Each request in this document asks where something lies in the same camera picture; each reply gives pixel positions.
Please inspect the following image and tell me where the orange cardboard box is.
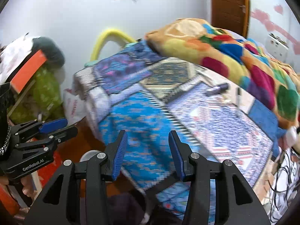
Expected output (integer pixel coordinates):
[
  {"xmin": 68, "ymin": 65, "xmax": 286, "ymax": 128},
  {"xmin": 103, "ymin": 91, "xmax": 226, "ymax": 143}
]
[{"xmin": 10, "ymin": 50, "xmax": 47, "ymax": 93}]

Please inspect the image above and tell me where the colourful fleece blanket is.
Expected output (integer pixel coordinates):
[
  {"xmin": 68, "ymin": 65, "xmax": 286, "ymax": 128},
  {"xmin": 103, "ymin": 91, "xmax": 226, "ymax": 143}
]
[{"xmin": 144, "ymin": 17, "xmax": 300, "ymax": 130}]

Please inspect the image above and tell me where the tangle of black cables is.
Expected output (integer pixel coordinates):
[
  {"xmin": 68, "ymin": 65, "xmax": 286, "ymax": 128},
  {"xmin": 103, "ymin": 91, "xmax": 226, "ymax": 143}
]
[{"xmin": 267, "ymin": 145, "xmax": 299, "ymax": 224}]

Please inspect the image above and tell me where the red bag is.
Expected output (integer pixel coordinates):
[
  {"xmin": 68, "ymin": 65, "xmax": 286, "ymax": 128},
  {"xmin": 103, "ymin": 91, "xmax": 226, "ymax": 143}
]
[{"xmin": 37, "ymin": 151, "xmax": 64, "ymax": 188}]

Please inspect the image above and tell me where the dark cloth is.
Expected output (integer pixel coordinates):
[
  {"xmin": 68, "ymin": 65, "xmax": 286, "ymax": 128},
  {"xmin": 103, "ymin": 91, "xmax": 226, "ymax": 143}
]
[{"xmin": 30, "ymin": 37, "xmax": 66, "ymax": 68}]

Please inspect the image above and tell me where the white bottle with black cap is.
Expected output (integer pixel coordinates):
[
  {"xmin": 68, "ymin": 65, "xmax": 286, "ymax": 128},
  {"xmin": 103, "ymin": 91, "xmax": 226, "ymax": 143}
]
[{"xmin": 284, "ymin": 125, "xmax": 300, "ymax": 146}]

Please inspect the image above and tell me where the blue patchwork bedspread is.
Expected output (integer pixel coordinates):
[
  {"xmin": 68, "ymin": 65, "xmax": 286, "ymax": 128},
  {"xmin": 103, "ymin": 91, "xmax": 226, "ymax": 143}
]
[{"xmin": 74, "ymin": 40, "xmax": 280, "ymax": 219}]

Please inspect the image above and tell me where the yellow foam tube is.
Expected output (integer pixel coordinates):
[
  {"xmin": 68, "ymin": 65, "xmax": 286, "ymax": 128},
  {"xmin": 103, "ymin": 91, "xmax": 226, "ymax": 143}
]
[{"xmin": 90, "ymin": 28, "xmax": 138, "ymax": 62}]

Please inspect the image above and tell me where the small white cabinet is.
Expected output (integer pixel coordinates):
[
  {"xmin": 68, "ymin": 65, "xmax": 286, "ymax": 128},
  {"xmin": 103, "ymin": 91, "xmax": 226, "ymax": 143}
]
[{"xmin": 266, "ymin": 32, "xmax": 290, "ymax": 59}]

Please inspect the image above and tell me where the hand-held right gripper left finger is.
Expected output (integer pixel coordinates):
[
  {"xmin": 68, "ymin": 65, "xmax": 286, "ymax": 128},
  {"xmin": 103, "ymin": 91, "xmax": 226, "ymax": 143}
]
[{"xmin": 23, "ymin": 130, "xmax": 128, "ymax": 225}]

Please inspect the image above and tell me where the green patterned bag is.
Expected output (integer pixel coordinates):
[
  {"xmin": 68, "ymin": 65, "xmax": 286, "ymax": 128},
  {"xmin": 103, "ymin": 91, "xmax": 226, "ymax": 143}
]
[{"xmin": 9, "ymin": 67, "xmax": 64, "ymax": 125}]

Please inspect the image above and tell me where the black marker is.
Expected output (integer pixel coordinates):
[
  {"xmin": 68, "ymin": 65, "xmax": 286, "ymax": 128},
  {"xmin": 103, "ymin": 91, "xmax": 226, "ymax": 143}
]
[{"xmin": 205, "ymin": 82, "xmax": 229, "ymax": 96}]

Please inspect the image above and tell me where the brown wooden door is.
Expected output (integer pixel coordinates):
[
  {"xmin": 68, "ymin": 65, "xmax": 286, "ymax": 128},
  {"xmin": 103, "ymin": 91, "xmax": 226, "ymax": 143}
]
[{"xmin": 209, "ymin": 0, "xmax": 250, "ymax": 38}]

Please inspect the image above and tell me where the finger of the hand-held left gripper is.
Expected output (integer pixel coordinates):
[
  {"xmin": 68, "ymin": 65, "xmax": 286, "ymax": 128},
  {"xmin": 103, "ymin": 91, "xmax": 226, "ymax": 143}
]
[
  {"xmin": 13, "ymin": 118, "xmax": 69, "ymax": 138},
  {"xmin": 17, "ymin": 126, "xmax": 79, "ymax": 153}
]

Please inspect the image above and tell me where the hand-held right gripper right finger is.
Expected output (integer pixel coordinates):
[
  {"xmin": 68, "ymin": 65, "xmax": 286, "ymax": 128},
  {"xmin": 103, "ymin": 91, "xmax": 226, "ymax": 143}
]
[{"xmin": 168, "ymin": 130, "xmax": 273, "ymax": 225}]

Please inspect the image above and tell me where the white cloth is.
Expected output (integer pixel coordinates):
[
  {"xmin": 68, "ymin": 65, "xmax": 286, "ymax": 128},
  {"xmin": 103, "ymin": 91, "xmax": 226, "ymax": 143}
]
[{"xmin": 0, "ymin": 36, "xmax": 41, "ymax": 83}]

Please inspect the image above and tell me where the person's leg in dark pants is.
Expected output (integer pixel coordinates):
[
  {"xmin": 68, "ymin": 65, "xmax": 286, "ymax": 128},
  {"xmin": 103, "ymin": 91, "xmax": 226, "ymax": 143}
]
[{"xmin": 107, "ymin": 193, "xmax": 146, "ymax": 225}]

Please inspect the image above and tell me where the wooden slat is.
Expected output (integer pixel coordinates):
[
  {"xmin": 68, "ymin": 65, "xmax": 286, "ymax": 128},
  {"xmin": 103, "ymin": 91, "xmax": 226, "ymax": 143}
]
[{"xmin": 7, "ymin": 79, "xmax": 36, "ymax": 118}]

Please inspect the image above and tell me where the person's left hand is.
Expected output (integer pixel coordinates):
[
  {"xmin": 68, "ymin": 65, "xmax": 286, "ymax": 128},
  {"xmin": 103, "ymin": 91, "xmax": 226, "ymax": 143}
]
[{"xmin": 22, "ymin": 176, "xmax": 38, "ymax": 198}]

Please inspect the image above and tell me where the white printed plastic bag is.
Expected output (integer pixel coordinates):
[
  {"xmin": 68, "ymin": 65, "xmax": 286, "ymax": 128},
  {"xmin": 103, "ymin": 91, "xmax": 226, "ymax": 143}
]
[{"xmin": 63, "ymin": 88, "xmax": 88, "ymax": 125}]

